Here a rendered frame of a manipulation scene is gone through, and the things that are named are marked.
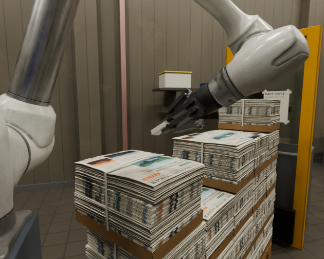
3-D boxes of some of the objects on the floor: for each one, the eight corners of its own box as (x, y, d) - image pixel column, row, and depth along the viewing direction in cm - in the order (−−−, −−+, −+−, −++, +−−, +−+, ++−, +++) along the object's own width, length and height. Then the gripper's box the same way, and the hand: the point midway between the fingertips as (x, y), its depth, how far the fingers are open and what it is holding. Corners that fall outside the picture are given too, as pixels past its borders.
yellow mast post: (289, 245, 197) (307, 26, 173) (291, 240, 204) (308, 30, 180) (301, 250, 191) (321, 24, 167) (303, 244, 198) (322, 27, 174)
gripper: (200, 69, 56) (140, 113, 70) (218, 113, 52) (150, 151, 65) (214, 76, 62) (157, 116, 76) (232, 117, 57) (167, 152, 71)
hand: (161, 128), depth 68 cm, fingers closed
